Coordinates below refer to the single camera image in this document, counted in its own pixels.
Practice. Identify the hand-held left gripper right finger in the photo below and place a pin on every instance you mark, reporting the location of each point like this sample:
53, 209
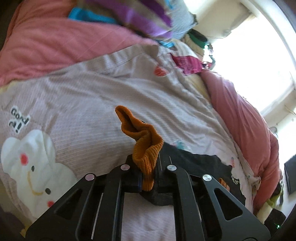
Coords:
161, 179

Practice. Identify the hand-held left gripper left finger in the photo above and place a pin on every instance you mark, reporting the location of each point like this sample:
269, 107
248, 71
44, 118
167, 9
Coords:
139, 183

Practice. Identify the orange ribbed knit garment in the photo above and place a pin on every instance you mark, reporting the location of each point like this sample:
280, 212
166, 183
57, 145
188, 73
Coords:
143, 148

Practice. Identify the black shirt with white print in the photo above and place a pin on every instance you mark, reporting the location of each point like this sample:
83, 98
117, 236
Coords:
196, 162

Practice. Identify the stack of folded clothes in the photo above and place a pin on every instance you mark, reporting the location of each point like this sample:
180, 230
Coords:
196, 40

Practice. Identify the pink printed bear quilt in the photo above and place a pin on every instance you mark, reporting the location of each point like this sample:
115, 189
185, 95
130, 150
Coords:
97, 99

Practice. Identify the pale yellow bedsheet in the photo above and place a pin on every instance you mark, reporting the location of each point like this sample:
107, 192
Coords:
198, 84

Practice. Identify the yellow-green cloth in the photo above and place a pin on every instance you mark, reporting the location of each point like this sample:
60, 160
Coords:
274, 200

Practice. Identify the red velvet cloth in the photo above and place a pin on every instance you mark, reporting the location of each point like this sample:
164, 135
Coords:
188, 63

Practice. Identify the black device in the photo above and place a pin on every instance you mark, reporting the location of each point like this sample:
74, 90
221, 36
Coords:
275, 220

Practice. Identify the black monitor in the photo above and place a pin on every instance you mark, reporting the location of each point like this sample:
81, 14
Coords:
291, 173

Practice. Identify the bright window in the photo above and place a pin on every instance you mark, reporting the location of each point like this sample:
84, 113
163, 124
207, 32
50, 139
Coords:
254, 58

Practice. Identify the grey quilted headboard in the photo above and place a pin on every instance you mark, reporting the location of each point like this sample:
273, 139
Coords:
182, 16

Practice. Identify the striped fleece blanket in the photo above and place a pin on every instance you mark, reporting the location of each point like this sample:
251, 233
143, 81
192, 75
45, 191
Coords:
138, 16

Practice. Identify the pink quilted bedspread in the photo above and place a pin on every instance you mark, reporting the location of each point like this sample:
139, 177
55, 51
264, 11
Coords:
46, 39

